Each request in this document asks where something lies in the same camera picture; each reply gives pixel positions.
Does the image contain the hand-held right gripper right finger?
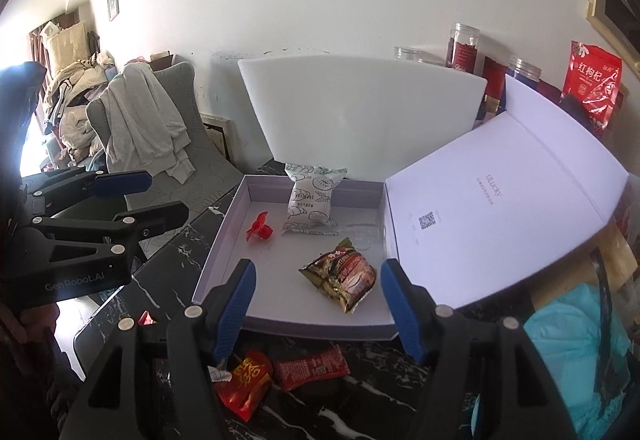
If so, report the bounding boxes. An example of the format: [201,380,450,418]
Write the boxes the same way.
[381,259,576,440]

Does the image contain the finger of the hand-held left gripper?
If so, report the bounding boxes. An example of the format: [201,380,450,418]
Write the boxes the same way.
[22,170,153,212]
[31,200,190,267]

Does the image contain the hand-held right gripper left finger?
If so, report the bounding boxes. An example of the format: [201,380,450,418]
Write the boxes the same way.
[62,259,258,440]

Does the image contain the white gift box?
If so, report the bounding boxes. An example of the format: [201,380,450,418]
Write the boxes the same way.
[192,74,630,341]

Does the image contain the brown meat snack packet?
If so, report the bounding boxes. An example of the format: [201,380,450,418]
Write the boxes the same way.
[298,237,378,315]

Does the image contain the red plastic fan propeller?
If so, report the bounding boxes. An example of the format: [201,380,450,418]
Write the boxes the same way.
[245,213,275,243]

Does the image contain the red ketchup sachet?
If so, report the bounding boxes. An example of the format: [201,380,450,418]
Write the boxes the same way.
[272,344,351,392]

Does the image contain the person's left forearm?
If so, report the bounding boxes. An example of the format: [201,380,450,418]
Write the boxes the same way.
[0,337,96,440]

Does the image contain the person's left hand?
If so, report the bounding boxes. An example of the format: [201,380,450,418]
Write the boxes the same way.
[0,305,58,346]

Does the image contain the grey sweatshirt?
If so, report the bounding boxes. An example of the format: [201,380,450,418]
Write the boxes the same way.
[102,65,196,183]

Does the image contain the grey leaf-pattern chair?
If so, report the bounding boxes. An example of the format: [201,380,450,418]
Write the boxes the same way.
[86,61,243,216]

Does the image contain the pile of clothes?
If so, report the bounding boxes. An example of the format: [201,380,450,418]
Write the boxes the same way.
[40,20,126,161]

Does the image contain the blue plastic bag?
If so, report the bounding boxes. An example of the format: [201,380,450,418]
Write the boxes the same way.
[470,283,633,440]

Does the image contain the white foam board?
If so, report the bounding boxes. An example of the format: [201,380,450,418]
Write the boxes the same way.
[236,51,488,183]

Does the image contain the brown paper bag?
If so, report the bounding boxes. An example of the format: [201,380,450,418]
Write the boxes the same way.
[530,220,640,316]

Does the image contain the red box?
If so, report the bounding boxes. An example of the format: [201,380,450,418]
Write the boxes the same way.
[482,58,508,100]

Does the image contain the clear empty jar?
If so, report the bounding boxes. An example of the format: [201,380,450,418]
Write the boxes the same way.
[394,46,426,64]

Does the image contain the clear jar dark contents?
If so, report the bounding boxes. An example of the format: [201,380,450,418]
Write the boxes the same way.
[507,56,543,84]

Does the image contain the clear jar red contents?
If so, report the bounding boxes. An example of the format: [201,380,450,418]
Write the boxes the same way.
[445,23,481,71]

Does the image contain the red printed pouch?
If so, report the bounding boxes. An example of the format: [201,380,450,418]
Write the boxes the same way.
[560,40,623,136]

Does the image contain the leaning cream picture frame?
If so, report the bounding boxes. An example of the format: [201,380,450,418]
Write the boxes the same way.
[202,115,238,161]

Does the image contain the gold picture frame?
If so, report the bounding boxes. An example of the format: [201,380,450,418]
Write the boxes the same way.
[585,0,640,54]

